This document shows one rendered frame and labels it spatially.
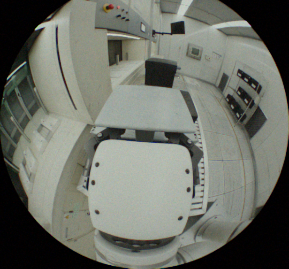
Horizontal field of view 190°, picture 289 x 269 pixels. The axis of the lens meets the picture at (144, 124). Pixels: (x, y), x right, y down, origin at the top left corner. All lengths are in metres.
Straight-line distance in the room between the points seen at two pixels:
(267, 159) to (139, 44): 3.50
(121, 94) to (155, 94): 0.05
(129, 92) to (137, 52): 1.57
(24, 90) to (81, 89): 0.96
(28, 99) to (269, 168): 3.94
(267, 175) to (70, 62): 3.06
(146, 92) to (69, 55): 0.26
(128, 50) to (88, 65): 1.43
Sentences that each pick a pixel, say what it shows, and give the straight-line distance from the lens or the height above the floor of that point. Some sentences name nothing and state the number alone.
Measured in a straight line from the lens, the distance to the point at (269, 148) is 2.78.
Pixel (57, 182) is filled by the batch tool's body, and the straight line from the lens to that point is 0.44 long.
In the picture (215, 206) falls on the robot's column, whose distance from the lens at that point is 0.56.
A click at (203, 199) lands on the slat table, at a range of 0.50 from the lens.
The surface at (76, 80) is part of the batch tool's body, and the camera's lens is 0.32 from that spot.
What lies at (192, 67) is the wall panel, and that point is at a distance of 4.52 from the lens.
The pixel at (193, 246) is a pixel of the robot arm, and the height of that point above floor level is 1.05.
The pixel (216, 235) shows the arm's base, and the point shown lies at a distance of 0.50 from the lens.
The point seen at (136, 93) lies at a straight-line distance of 0.15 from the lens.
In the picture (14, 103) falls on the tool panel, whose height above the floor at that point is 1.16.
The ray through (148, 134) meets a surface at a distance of 0.15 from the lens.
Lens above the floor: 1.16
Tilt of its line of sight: 49 degrees down
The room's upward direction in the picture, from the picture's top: 4 degrees clockwise
